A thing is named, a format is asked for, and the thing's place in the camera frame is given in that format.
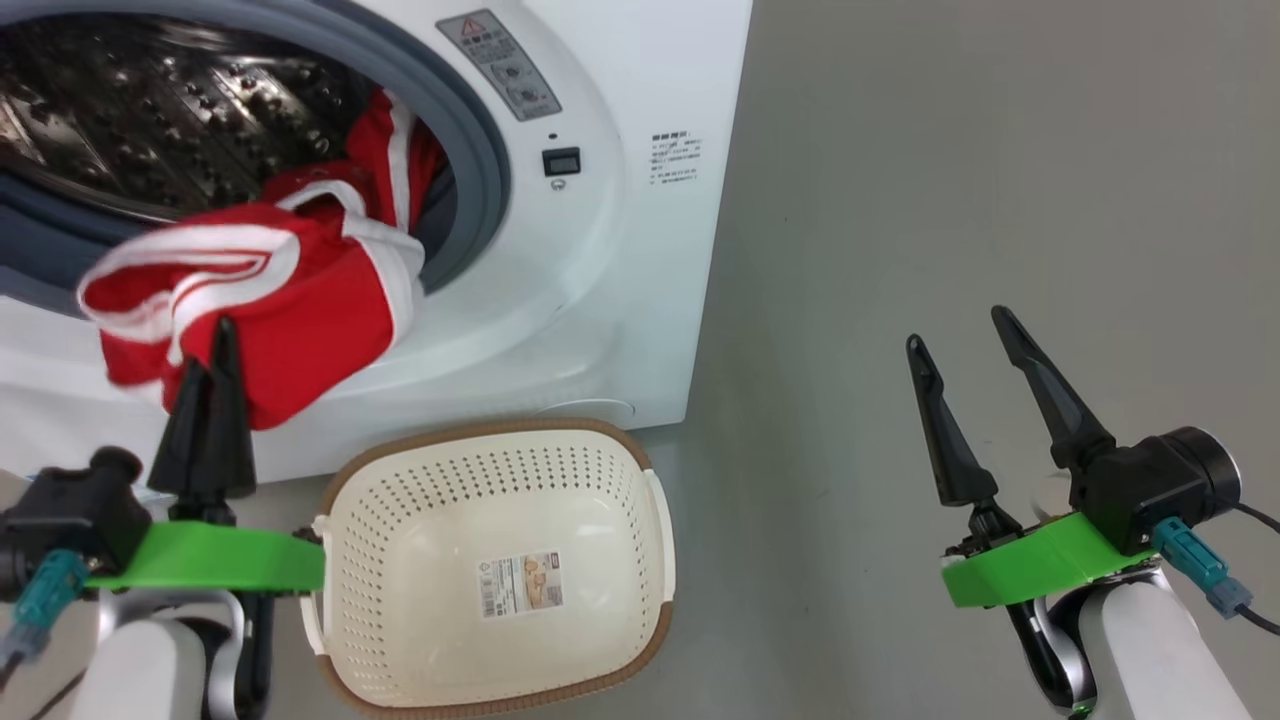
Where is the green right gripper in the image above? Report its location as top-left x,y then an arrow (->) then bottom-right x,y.
905,305 -> 1163,610

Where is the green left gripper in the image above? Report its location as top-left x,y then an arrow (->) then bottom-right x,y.
84,317 -> 327,593

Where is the red and white garment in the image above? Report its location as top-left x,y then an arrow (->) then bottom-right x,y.
77,88 -> 449,432

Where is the cream perforated laundry basket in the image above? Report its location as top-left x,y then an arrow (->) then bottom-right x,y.
300,417 -> 678,720

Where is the paper basket product label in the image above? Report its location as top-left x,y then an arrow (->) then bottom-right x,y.
478,549 -> 565,620

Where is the white front-load washing machine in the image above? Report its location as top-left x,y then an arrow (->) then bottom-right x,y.
0,0 -> 754,493

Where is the grey rubber door gasket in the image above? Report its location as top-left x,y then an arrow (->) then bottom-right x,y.
0,0 -> 512,323

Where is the perforated steel washer drum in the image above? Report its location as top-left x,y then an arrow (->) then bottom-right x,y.
0,14 -> 383,223

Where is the round white drain filter cover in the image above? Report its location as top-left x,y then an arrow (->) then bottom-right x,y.
535,398 -> 637,427

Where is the small printed text sticker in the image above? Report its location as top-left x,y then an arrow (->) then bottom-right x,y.
648,130 -> 704,187

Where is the grey warning label sticker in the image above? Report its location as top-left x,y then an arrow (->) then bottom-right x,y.
436,9 -> 563,123

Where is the right camera cable teal plug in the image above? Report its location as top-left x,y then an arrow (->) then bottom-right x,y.
1150,500 -> 1280,637

